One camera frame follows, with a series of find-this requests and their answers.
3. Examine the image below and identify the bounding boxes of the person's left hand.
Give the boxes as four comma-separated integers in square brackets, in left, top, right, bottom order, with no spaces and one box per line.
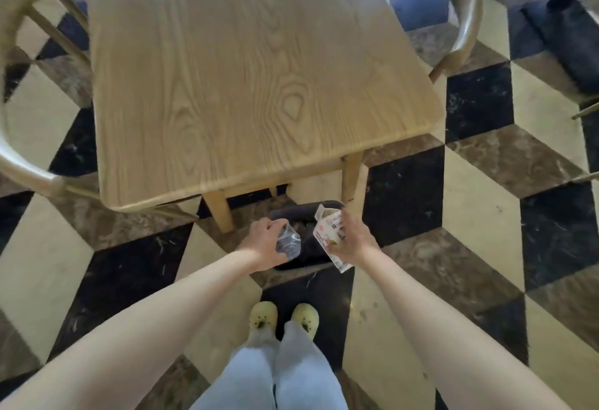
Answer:
[235,217,289,273]

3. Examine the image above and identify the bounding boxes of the person's right forearm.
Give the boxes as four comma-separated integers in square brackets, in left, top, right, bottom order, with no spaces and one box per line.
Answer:
[353,250,574,410]

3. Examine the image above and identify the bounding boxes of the person's white trousers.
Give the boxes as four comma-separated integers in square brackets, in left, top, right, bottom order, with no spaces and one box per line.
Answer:
[189,320,349,410]

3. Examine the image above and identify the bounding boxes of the grey trash bin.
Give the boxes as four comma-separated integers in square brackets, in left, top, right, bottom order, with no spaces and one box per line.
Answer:
[265,200,348,274]

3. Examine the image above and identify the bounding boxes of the person's left forearm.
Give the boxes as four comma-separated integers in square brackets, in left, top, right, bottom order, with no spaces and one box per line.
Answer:
[0,248,268,410]

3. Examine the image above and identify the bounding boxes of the person's yellow shoe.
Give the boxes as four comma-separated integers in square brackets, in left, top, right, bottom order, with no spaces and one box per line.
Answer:
[248,301,280,331]
[291,301,321,333]

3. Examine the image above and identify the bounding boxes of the small milk carton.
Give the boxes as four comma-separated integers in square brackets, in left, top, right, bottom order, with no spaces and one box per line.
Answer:
[312,204,355,275]

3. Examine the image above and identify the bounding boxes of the wooden table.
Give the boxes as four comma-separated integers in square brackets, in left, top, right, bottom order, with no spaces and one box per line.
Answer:
[84,0,444,233]

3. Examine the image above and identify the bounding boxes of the person's right hand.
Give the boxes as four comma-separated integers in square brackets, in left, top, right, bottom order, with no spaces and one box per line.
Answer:
[326,208,382,269]

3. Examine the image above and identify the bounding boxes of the person's left yellow shoe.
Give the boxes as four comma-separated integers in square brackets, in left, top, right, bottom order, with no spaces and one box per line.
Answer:
[248,301,280,331]

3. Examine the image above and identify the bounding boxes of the person's right yellow shoe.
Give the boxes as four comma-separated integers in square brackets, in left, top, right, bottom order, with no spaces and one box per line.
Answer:
[291,301,321,333]

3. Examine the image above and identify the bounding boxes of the clear plastic cup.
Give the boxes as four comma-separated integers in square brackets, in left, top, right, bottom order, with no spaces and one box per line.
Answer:
[275,219,302,261]

